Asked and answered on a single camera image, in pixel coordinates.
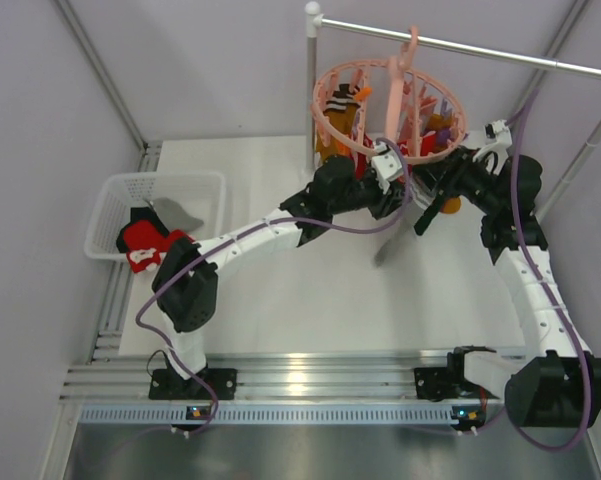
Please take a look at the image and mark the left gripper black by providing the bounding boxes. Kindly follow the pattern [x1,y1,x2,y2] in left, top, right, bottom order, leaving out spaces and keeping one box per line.
[328,169,410,219]

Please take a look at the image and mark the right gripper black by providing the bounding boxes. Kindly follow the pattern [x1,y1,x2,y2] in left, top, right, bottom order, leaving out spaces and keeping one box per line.
[413,146,504,215]

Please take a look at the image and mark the grey sock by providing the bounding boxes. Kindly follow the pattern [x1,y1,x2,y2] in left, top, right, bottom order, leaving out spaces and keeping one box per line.
[373,204,412,268]
[147,197,204,232]

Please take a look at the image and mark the pink round clip hanger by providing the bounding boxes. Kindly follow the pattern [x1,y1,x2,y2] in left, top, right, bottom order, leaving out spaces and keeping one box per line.
[319,44,468,163]

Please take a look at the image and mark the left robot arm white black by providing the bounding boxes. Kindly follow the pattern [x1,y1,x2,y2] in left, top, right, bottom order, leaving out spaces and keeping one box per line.
[152,150,409,397]

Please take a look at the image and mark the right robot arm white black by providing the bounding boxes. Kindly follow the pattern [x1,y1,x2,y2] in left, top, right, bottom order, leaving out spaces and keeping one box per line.
[412,147,601,428]

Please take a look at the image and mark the red hanging sock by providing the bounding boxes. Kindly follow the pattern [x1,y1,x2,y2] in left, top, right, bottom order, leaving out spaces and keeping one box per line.
[352,131,447,175]

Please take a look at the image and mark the mustard hanging sock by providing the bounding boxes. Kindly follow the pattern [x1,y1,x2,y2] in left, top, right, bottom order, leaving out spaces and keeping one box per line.
[315,83,360,164]

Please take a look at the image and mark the white plastic basket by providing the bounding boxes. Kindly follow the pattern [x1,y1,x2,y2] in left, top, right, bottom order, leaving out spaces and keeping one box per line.
[84,170,227,262]

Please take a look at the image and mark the silver clothes rack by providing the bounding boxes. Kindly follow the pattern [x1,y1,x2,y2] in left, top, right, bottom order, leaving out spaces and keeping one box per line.
[289,1,601,236]

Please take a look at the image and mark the red santa sock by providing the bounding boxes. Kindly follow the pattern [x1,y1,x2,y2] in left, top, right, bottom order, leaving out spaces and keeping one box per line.
[116,220,193,274]

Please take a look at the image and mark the black sock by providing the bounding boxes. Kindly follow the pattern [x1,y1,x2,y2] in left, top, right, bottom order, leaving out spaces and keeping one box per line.
[130,207,155,223]

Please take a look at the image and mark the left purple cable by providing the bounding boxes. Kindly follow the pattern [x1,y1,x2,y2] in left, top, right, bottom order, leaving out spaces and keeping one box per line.
[136,139,414,437]

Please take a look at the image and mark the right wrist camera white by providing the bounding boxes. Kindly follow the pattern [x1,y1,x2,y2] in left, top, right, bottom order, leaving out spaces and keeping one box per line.
[484,119,513,150]

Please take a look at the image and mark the right black mount plate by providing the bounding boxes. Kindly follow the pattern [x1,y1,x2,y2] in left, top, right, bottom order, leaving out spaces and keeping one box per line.
[413,367,459,402]

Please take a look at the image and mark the black mount plate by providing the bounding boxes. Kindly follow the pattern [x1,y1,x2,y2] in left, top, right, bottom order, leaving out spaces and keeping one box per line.
[413,367,459,402]
[148,368,237,401]

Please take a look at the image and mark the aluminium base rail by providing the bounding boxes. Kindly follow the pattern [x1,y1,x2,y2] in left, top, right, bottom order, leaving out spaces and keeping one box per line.
[60,351,503,428]

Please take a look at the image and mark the left black mount plate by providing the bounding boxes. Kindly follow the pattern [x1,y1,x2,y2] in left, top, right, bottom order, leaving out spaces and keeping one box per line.
[148,368,237,401]

